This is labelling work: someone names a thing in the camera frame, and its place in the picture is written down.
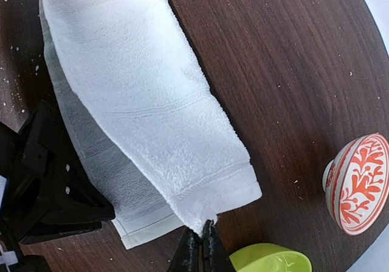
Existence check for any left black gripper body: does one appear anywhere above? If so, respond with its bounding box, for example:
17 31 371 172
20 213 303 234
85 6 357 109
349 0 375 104
1 121 40 271

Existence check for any white terry towel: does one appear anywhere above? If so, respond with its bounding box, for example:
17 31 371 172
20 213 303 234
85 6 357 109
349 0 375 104
39 0 262 249

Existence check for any lime green plastic bowl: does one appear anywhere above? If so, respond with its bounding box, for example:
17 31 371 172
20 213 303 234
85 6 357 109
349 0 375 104
229 243 312 272

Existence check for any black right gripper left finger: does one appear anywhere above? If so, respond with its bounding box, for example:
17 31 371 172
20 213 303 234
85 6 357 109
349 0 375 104
167 228 201 272

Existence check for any red white patterned ceramic bowl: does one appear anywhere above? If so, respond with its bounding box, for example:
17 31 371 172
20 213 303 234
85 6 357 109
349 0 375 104
322 133 388 235

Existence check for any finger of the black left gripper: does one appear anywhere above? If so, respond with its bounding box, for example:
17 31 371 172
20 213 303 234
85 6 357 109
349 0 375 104
18 101 115 244

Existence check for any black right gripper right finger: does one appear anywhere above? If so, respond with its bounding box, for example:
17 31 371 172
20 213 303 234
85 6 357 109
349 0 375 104
202 220 234 272

